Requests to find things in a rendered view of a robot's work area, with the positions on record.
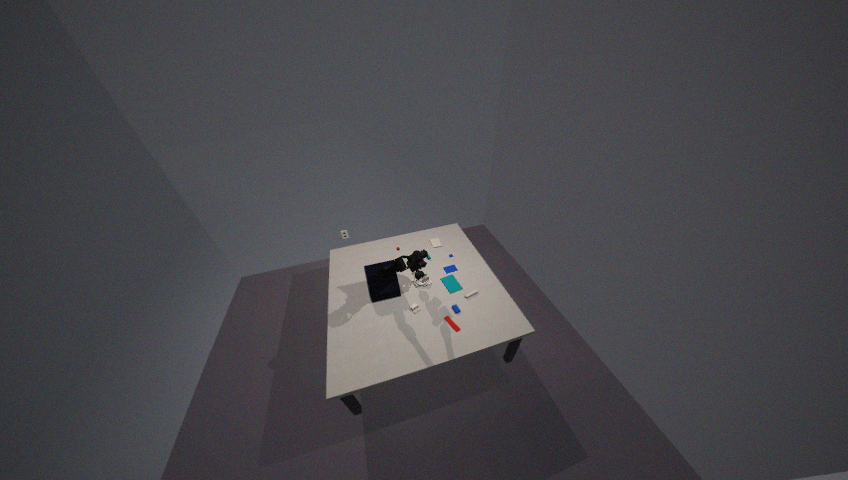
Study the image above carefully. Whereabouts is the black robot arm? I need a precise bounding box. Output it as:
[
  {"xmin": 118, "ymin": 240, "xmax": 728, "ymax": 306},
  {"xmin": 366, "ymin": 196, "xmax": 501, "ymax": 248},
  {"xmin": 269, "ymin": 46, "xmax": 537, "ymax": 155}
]
[{"xmin": 378, "ymin": 250, "xmax": 428, "ymax": 281}]

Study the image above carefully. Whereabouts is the teal flat plate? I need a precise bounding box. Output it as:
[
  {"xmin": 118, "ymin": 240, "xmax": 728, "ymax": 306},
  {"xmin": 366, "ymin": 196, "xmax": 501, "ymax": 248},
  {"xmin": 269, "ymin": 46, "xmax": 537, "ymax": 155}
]
[{"xmin": 441, "ymin": 274, "xmax": 463, "ymax": 294}]

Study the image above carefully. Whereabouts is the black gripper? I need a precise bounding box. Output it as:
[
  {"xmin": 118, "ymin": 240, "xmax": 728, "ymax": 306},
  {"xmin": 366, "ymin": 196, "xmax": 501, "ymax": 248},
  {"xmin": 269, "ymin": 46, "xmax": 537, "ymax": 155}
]
[{"xmin": 406, "ymin": 261, "xmax": 424, "ymax": 280}]

